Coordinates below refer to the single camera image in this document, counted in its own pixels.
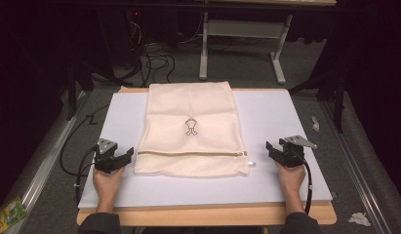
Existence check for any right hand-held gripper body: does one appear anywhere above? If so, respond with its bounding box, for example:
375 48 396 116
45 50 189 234
278 135 319 169

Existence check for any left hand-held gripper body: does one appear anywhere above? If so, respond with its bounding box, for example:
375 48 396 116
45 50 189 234
94 137 126 175

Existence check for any cream mesh laundry bag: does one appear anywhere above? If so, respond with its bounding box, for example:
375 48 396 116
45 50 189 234
133 81 257 179

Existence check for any person's right hand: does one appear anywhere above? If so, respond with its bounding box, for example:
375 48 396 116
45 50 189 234
274 161 307 196

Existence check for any person's left hand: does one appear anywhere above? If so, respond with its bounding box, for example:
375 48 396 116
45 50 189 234
92 167 126 208

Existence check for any white foam mat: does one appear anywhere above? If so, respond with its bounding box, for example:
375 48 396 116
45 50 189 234
78 89 334 210

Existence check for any small white plastic scrap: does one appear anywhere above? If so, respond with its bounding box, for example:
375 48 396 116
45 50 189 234
310 115 321 133

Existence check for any black metal stand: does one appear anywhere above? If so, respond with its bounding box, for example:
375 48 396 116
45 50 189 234
64 59 124 122
288 69 346 135

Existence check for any crumpled white tissue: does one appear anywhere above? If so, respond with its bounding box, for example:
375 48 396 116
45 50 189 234
347 212 373 228

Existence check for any green printed packet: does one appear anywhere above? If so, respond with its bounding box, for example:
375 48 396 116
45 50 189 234
0 196 28 234

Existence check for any dark curtain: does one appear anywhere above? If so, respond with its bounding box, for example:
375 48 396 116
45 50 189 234
313 0 401 204
0 0 103 211

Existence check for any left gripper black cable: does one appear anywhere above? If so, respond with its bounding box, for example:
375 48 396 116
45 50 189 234
73 145 101 207

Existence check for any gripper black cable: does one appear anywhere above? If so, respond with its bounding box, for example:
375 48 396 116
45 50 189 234
294 149 315 216
73 145 101 207

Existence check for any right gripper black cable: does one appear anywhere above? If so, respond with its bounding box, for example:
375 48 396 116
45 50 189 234
294 149 315 216

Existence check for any black floor cable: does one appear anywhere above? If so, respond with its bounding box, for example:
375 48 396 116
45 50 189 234
60 103 110 178

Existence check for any metal floor rail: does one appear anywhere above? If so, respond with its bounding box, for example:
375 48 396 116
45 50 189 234
319 99 385 234
11 91 89 234

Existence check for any tangle of black cables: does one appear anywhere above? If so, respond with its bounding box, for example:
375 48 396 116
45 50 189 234
123 19 177 89

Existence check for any white desk frame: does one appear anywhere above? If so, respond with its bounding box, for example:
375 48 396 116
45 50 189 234
198 0 338 86

